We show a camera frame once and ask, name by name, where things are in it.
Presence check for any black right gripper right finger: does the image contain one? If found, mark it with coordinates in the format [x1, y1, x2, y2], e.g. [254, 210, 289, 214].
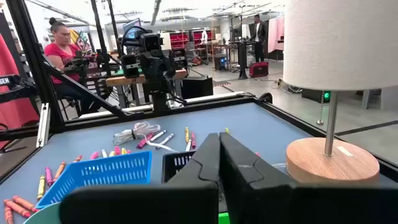
[219, 132, 398, 224]

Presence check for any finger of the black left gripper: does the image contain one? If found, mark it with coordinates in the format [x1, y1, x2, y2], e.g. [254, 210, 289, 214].
[120, 54, 140, 79]
[172, 49, 188, 71]

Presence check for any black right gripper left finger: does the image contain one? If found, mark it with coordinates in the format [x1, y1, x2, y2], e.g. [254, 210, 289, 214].
[58, 133, 221, 224]

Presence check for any blue slotted plastic basket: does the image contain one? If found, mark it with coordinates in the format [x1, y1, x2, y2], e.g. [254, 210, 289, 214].
[35, 151, 153, 210]

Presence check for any teal plastic bin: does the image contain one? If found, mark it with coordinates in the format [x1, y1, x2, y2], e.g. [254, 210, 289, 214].
[23, 202, 62, 224]

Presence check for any white shade wooden base lamp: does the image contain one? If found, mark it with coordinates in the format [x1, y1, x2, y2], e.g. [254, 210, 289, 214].
[282, 0, 398, 187]

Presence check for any wooden workbench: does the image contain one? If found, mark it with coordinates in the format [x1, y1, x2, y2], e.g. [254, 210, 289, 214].
[104, 68, 188, 109]

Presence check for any red shelving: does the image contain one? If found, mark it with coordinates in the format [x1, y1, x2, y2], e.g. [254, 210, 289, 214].
[169, 29, 216, 51]

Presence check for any black equipment case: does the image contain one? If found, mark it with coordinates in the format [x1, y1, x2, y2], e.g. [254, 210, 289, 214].
[181, 76, 215, 100]

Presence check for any black slotted plastic basket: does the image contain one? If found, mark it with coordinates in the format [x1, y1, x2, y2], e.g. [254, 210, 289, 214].
[161, 150, 197, 184]

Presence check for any black standing desk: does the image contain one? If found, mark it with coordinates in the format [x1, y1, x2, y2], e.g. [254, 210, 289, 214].
[228, 39, 259, 80]

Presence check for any person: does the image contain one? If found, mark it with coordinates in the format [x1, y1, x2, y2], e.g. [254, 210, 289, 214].
[44, 17, 105, 114]
[249, 14, 269, 63]

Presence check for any red tool case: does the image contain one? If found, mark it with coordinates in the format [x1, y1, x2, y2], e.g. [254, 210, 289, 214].
[248, 61, 269, 78]

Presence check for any pink hanging cloth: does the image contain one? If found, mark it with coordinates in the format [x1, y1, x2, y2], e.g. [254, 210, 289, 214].
[267, 16, 285, 54]

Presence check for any black power box green light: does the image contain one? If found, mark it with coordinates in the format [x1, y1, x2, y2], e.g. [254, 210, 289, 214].
[300, 88, 332, 105]

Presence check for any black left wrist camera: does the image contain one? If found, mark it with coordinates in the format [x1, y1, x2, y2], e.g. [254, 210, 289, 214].
[139, 32, 164, 53]

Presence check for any silver aluminium bracket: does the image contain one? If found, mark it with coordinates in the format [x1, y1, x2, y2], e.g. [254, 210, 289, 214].
[35, 102, 51, 149]

